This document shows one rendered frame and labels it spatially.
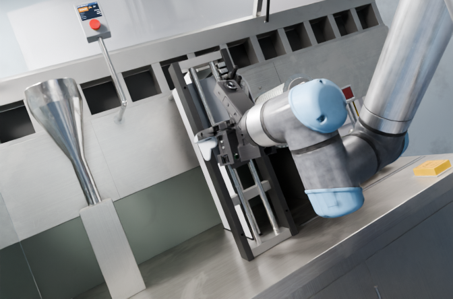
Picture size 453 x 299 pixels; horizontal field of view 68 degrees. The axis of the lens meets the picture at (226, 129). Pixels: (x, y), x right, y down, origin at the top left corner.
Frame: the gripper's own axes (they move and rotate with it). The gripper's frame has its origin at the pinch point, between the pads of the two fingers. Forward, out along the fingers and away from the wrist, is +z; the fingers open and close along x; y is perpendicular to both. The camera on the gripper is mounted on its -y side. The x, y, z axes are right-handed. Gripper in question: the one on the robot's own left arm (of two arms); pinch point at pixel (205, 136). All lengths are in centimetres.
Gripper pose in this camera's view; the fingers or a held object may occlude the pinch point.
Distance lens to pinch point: 74.7
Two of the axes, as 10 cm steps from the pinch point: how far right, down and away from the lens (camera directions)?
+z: -5.1, 2.0, 8.3
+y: 2.5, 9.6, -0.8
